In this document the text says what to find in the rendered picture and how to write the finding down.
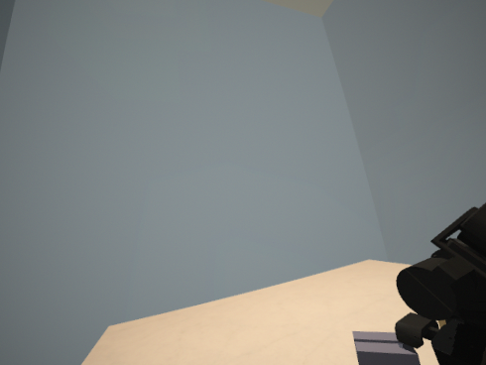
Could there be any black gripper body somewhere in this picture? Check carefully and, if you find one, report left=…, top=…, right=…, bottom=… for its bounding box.
left=395, top=301, right=486, bottom=349

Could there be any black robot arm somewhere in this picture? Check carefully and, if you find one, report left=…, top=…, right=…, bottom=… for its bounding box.
left=396, top=202, right=486, bottom=365

